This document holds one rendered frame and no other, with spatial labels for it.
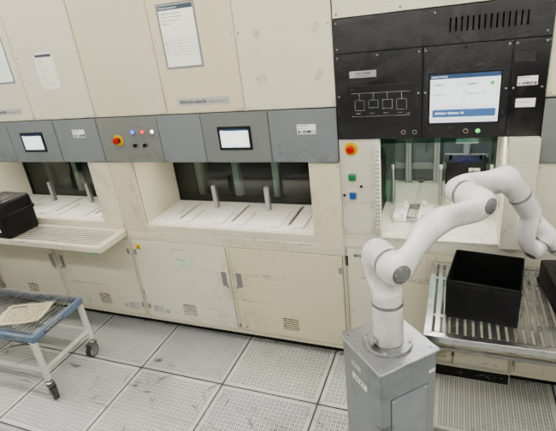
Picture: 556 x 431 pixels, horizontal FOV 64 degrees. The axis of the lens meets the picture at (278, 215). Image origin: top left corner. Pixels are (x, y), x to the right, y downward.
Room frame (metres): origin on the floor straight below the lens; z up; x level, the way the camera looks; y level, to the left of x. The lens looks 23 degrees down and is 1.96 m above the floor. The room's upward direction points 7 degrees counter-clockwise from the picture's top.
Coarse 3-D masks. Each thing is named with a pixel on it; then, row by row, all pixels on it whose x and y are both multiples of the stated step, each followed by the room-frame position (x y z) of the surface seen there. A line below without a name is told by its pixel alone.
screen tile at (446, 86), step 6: (438, 84) 1.98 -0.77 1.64; (444, 84) 1.97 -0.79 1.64; (450, 84) 1.96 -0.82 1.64; (462, 84) 1.94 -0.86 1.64; (438, 90) 1.98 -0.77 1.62; (444, 90) 1.97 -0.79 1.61; (450, 90) 1.96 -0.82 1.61; (456, 90) 1.95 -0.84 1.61; (462, 90) 1.94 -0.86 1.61; (456, 96) 1.95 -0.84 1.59; (462, 96) 1.94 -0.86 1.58; (438, 102) 1.98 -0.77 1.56; (444, 102) 1.97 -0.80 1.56; (450, 102) 1.96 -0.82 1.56; (456, 102) 1.95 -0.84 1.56
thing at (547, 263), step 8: (544, 264) 1.65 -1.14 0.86; (552, 264) 1.65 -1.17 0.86; (544, 272) 1.63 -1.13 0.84; (552, 272) 1.59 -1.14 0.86; (544, 280) 1.61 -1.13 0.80; (552, 280) 1.53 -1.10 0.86; (544, 288) 1.60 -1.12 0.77; (552, 288) 1.52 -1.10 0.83; (552, 296) 1.51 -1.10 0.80; (552, 304) 1.49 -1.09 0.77
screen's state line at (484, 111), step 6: (486, 108) 1.90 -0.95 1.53; (492, 108) 1.89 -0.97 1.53; (432, 114) 1.99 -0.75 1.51; (438, 114) 1.98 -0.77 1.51; (444, 114) 1.97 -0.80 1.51; (450, 114) 1.96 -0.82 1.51; (456, 114) 1.95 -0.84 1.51; (462, 114) 1.94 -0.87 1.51; (468, 114) 1.93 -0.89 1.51; (474, 114) 1.92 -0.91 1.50; (480, 114) 1.91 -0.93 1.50; (486, 114) 1.90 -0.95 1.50; (492, 114) 1.89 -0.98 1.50
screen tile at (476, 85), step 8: (472, 80) 1.93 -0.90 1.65; (480, 80) 1.91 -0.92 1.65; (488, 80) 1.90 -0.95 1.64; (496, 80) 1.89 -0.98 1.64; (472, 88) 1.93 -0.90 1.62; (480, 88) 1.91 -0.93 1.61; (488, 88) 1.90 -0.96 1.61; (496, 88) 1.89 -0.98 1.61; (472, 96) 1.92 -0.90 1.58; (480, 96) 1.91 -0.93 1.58; (488, 96) 1.90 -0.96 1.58; (464, 104) 1.94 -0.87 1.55; (472, 104) 1.92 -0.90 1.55; (480, 104) 1.91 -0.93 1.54; (488, 104) 1.90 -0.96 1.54
